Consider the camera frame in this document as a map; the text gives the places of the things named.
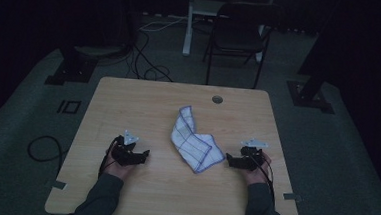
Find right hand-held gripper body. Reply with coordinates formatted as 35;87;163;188
237;137;270;172

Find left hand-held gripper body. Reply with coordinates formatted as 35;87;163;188
109;128;145;169

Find white cloth with purple grid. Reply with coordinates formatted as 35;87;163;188
168;103;230;177

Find person's left hand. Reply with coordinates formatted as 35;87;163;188
102;148;134;182

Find person's right hand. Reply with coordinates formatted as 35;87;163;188
241;151;274;188

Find grey tape piece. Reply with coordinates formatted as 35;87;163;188
51;179;69;191
282;191;303;203

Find black stand with square base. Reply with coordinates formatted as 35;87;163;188
284;0;381;118
44;42;100;89

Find black folding chair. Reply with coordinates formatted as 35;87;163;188
201;0;285;91

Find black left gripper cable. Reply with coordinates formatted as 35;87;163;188
97;135;121;181

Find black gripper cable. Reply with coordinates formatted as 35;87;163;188
252;155;279;209
97;135;121;181

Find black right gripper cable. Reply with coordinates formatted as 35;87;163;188
252;155;279;209

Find black floor cables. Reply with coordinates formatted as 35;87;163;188
124;28;178;83

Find black looped floor cable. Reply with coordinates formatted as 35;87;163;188
25;134;67;175

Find white floor cable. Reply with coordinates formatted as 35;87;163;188
138;13;189;35

